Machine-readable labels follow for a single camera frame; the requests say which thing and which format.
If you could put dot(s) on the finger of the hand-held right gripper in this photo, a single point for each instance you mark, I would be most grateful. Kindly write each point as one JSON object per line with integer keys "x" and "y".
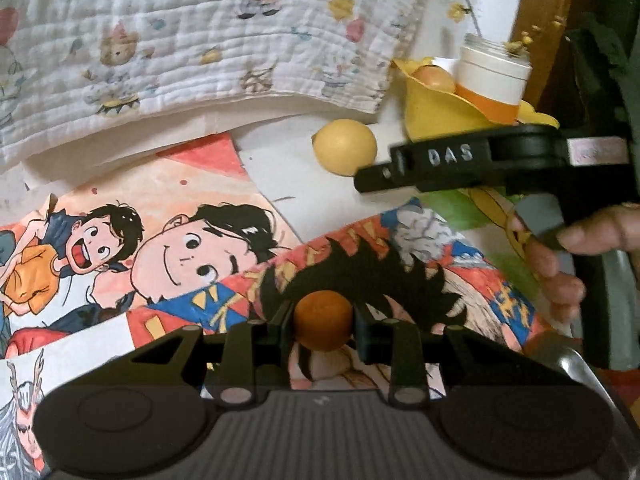
{"x": 425, "y": 170}

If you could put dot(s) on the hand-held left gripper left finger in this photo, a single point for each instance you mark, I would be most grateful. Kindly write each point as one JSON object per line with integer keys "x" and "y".
{"x": 285, "y": 330}

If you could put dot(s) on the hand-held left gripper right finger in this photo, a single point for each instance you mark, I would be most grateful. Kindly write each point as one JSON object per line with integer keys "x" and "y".
{"x": 361, "y": 332}

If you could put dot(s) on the orange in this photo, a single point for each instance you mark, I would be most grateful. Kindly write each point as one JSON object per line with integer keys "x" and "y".
{"x": 322, "y": 320}

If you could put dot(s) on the yellow plastic bowl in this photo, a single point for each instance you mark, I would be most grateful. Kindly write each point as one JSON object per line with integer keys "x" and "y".
{"x": 430, "y": 115}

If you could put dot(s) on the yellow lemon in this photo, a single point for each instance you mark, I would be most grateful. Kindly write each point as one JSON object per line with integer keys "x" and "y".
{"x": 344, "y": 146}

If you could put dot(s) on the person's right hand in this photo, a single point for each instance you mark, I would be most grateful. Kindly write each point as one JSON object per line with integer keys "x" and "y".
{"x": 600, "y": 232}

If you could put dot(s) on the spiky black hair drawing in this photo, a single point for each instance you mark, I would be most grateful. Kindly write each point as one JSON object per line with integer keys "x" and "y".
{"x": 380, "y": 260}

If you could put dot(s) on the white and orange cup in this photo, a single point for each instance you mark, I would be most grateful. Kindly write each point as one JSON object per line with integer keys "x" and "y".
{"x": 492, "y": 80}

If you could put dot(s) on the egg in bowl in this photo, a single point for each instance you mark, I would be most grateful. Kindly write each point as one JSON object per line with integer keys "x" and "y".
{"x": 436, "y": 79}

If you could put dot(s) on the dark green cloth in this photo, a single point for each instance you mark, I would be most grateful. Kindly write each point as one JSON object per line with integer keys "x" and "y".
{"x": 605, "y": 75}

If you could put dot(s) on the glass jar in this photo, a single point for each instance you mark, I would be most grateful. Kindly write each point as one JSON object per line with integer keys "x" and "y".
{"x": 480, "y": 42}

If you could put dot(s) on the cartoon boys drawing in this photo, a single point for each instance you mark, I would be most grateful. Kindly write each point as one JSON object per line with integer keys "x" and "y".
{"x": 165, "y": 260}

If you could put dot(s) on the brown wooden board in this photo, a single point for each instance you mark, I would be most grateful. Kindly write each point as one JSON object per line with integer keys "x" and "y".
{"x": 545, "y": 0}

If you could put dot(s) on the yellow flower branch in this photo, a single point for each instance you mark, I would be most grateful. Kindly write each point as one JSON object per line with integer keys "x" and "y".
{"x": 457, "y": 9}

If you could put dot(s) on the shiny metal bar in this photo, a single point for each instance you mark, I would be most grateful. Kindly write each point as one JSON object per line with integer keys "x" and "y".
{"x": 575, "y": 365}

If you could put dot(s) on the red cloth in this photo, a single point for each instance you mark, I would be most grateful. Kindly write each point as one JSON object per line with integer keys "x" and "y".
{"x": 625, "y": 390}

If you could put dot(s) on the white-haired figure drawing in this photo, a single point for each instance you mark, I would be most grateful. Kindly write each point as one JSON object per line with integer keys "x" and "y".
{"x": 22, "y": 400}

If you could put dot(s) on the printed quilted blanket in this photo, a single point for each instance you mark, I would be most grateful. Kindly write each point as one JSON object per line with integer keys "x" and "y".
{"x": 175, "y": 35}

